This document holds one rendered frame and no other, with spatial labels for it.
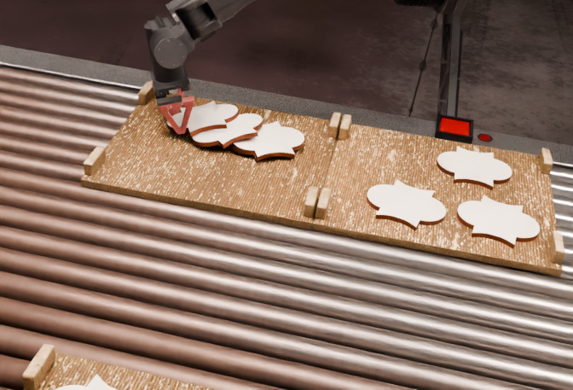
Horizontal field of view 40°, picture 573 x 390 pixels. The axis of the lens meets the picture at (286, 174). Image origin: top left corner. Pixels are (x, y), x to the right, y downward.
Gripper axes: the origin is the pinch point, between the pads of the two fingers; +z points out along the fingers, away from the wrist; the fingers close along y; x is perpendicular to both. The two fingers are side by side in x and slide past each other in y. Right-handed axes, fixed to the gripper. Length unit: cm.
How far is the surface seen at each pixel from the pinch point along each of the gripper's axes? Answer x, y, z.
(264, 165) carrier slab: -13.4, -15.3, 5.3
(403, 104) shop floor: -113, 173, 94
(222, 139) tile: -6.9, -10.3, 0.8
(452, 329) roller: -31, -58, 15
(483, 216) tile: -47, -37, 12
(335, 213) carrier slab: -21.9, -31.0, 8.4
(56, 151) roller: 23.1, -3.0, 0.2
